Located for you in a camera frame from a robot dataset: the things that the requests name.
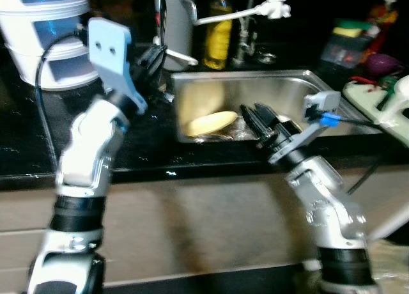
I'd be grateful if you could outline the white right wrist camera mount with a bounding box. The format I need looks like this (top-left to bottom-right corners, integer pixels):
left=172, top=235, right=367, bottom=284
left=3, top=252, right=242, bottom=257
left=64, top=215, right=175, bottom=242
left=268, top=89, right=343, bottom=166

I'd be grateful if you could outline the grey water filter jug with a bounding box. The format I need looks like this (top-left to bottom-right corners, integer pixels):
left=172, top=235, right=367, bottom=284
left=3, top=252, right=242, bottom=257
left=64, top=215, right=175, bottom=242
left=153, top=0, right=196, bottom=71

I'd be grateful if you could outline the steel faucet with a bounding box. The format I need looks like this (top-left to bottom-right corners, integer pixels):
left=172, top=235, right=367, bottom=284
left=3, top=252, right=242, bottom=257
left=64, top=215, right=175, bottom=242
left=233, top=0, right=259, bottom=65

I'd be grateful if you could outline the white water hose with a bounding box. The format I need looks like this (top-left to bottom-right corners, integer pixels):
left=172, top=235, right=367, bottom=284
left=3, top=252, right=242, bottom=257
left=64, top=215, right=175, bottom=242
left=167, top=3, right=269, bottom=66

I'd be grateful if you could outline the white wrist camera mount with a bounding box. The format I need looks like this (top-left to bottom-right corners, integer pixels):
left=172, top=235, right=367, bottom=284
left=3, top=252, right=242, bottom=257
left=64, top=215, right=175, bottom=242
left=268, top=89, right=343, bottom=166
left=86, top=16, right=149, bottom=116

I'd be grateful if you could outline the grey kitchen base cabinet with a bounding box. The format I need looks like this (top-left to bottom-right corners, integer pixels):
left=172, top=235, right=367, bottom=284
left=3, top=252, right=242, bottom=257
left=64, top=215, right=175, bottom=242
left=0, top=163, right=409, bottom=288

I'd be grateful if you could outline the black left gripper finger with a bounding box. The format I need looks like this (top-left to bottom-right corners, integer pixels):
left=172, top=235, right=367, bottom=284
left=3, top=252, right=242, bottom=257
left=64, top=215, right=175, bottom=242
left=152, top=43, right=171, bottom=75

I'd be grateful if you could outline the steel bowl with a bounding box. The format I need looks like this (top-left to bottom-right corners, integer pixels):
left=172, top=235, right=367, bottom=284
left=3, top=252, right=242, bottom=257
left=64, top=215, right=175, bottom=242
left=217, top=118, right=256, bottom=141

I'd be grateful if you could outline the white three-tier storage rack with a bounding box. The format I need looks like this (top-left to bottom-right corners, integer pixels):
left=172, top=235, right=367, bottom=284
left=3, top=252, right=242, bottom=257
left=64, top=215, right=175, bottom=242
left=0, top=0, right=106, bottom=90

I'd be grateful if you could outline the yellow liquid bottle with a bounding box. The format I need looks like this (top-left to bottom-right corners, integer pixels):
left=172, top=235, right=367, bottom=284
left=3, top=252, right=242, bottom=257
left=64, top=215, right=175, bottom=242
left=203, top=0, right=234, bottom=70

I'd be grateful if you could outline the red handled utensil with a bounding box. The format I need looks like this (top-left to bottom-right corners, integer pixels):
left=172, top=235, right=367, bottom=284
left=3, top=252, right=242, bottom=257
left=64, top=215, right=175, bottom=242
left=348, top=75, right=378, bottom=87

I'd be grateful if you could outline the light green cloth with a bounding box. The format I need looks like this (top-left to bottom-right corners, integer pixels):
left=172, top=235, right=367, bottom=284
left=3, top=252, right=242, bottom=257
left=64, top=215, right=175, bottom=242
left=342, top=77, right=409, bottom=144

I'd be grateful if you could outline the red orange figurine bottle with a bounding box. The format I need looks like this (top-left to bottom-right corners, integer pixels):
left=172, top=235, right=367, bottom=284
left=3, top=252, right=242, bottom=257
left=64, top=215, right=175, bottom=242
left=367, top=0, right=400, bottom=52

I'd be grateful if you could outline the yellow green sponge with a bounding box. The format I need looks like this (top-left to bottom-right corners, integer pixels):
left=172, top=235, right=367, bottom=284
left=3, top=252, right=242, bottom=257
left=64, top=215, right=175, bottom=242
left=332, top=19, right=374, bottom=40

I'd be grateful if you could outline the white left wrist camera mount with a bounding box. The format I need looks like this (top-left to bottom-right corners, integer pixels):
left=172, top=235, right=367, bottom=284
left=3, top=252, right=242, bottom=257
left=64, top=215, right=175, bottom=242
left=86, top=16, right=149, bottom=116

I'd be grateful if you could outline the stainless steel sink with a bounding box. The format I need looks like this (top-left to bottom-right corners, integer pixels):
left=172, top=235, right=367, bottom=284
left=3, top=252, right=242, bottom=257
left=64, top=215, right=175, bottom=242
left=171, top=69, right=384, bottom=144

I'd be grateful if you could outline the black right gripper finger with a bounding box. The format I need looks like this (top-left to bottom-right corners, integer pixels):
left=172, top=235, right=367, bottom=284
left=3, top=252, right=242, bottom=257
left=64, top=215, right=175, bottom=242
left=254, top=102, right=282, bottom=130
left=240, top=104, right=270, bottom=143

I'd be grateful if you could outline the green black handled tool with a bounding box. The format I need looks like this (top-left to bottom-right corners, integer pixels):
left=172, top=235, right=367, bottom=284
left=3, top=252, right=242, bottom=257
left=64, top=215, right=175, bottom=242
left=377, top=77, right=397, bottom=109

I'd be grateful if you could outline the clear sponge holder box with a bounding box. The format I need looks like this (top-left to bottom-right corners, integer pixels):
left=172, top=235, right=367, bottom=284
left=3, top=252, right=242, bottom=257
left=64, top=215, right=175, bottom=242
left=321, top=37, right=368, bottom=68

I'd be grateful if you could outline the yellow plate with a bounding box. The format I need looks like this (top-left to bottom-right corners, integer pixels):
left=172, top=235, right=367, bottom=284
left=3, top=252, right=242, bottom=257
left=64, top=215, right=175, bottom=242
left=184, top=111, right=238, bottom=138

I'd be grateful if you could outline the white plastic ladle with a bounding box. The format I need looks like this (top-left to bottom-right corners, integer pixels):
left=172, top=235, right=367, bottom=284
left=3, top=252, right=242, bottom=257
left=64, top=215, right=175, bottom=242
left=380, top=73, right=409, bottom=125

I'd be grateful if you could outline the white faucet filter head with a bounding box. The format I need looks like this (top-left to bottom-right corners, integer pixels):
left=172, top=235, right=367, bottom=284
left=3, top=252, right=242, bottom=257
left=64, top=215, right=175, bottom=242
left=256, top=0, right=291, bottom=20

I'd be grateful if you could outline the small steel strainer ring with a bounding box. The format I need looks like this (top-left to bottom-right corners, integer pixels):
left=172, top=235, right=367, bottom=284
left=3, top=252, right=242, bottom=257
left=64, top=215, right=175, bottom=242
left=256, top=51, right=279, bottom=65

